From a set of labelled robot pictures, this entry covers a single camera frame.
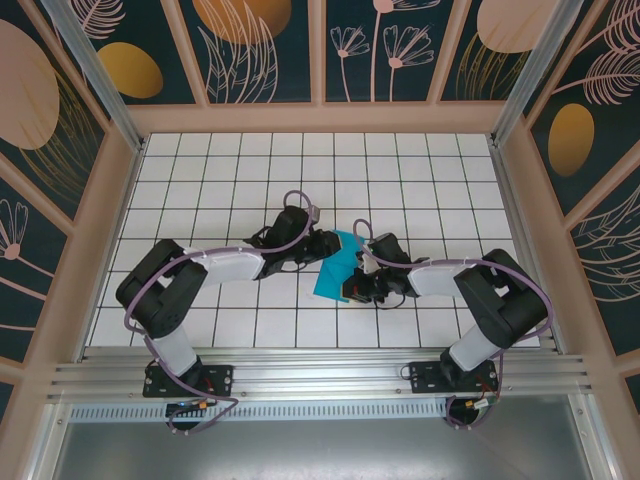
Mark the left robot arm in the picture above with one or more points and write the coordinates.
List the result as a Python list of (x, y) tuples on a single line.
[(230, 267)]

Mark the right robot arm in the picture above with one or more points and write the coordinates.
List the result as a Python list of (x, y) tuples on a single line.
[(500, 305)]

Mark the aluminium corner post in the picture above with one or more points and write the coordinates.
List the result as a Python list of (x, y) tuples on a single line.
[(100, 85), (530, 65)]

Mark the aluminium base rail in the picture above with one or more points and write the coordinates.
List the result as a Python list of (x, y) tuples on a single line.
[(320, 372)]

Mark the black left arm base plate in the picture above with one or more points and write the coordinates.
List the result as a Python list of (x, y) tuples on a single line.
[(220, 380)]

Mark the grey metal sheet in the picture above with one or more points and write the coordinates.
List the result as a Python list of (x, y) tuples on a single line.
[(320, 450)]

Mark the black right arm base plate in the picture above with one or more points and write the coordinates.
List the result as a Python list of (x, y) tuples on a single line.
[(425, 377)]

